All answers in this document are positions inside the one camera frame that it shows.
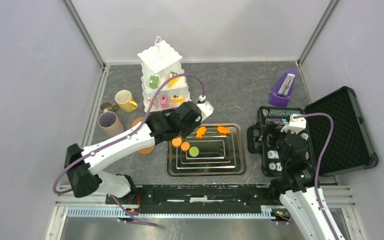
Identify round wooden coaster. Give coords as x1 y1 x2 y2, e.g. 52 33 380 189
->
137 145 155 155

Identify purple metronome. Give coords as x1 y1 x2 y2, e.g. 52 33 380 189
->
268 69 297 108

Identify white three-tier dessert stand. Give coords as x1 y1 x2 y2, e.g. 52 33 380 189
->
137 35 191 112

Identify yellow kiwi topped cake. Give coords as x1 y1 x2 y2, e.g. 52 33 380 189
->
168 71 179 89

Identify green patterned chip roll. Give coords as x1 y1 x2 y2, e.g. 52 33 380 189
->
268 109 300 119

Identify small green cup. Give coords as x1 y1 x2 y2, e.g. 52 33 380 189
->
99 101 118 113

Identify green round macaron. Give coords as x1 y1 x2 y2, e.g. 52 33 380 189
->
188 146 200 158

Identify stainless steel serving tray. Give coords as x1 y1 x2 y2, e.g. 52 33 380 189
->
167 123 246 177

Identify yellow layered cake slice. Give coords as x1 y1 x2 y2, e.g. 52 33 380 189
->
170 95 185 104

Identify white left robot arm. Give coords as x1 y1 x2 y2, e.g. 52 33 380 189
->
63 101 214 204

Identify orange fish cookie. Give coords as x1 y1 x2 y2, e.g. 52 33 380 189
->
216 126 231 135

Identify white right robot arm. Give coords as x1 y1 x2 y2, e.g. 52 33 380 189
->
261 124 344 240

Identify yellow mug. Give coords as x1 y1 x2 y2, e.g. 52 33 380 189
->
114 90 138 113

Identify woven rattan coaster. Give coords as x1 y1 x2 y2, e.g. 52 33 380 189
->
131 117 144 127

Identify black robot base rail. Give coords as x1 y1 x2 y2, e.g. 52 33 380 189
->
118 184 282 214

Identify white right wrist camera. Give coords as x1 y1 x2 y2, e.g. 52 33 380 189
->
280 113 307 134

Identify black poker chip case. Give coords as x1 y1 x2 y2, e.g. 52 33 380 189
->
247 86 379 177

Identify small round orange biscuit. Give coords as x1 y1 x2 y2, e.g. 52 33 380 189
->
180 141 191 152

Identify pink cake slice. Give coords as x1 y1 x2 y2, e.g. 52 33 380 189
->
160 95 168 110

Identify strawberry triangle cake slice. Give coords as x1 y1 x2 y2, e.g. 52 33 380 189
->
147 96 158 108

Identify green swiss roll cake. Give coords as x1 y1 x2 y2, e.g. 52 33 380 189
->
148 75 160 89

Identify pink tall mug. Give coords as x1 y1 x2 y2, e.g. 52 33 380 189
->
97 111 125 138

